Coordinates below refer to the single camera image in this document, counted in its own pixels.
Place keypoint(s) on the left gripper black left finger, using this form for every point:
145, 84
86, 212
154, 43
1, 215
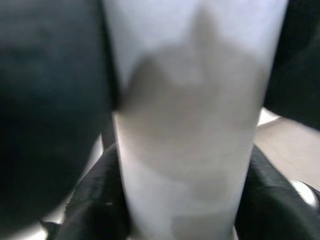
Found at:
100, 200

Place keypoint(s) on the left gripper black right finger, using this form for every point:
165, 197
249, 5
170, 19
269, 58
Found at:
270, 212

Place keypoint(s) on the white plastic table leg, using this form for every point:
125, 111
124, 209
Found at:
187, 125

